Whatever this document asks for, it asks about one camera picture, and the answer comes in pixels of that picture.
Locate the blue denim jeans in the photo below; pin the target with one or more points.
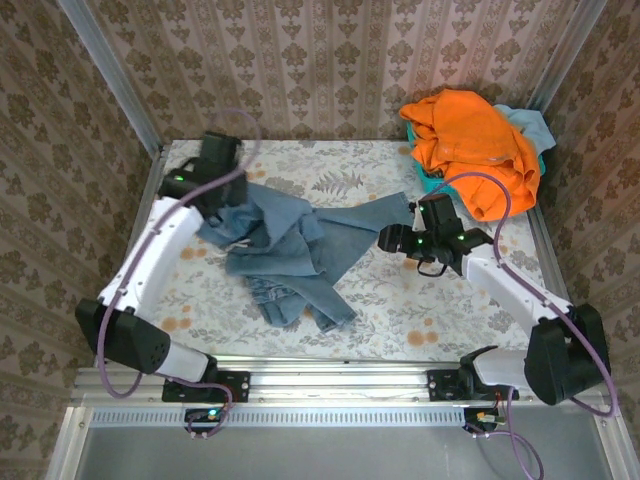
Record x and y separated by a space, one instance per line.
280 240

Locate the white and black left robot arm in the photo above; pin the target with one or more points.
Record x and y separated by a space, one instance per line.
150 260

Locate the orange trousers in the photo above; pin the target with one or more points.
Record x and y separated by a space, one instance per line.
475 145

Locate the teal plastic basket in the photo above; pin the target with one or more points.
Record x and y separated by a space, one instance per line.
432 185

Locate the floral patterned table mat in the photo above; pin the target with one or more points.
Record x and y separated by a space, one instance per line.
390 310

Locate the light blue garment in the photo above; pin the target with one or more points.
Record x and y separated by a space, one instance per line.
537 130

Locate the left controller board green light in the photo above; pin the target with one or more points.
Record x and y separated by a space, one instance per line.
202 416

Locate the grey metal lower panel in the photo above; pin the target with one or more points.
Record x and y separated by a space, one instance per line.
325 455

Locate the aluminium left side rail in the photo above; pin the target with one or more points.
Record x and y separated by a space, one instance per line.
156 157

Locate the aluminium right side rail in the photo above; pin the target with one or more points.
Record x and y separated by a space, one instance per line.
542 235

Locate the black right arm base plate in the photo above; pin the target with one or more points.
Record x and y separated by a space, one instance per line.
442 385

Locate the aluminium left corner post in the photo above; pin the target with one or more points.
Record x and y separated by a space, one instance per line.
115 80

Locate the aluminium corner post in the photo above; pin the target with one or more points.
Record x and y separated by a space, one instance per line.
570 50
115 80

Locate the aluminium front frame rail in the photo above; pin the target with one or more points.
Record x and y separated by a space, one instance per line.
340 380

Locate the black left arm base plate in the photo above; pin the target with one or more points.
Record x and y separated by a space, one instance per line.
235 385

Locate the aluminium right corner post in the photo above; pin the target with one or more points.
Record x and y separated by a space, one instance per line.
570 50

